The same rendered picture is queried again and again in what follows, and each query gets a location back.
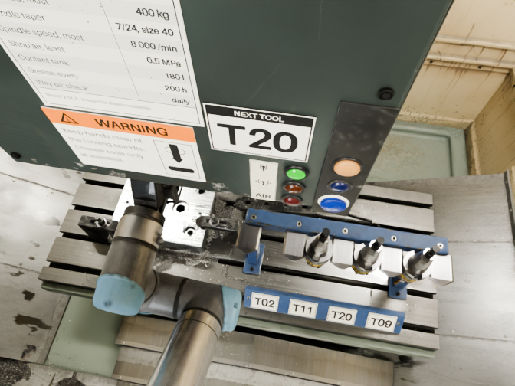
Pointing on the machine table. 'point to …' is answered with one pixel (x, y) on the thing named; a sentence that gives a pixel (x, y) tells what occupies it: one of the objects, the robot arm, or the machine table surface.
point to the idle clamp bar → (272, 207)
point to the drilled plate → (172, 231)
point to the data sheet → (105, 56)
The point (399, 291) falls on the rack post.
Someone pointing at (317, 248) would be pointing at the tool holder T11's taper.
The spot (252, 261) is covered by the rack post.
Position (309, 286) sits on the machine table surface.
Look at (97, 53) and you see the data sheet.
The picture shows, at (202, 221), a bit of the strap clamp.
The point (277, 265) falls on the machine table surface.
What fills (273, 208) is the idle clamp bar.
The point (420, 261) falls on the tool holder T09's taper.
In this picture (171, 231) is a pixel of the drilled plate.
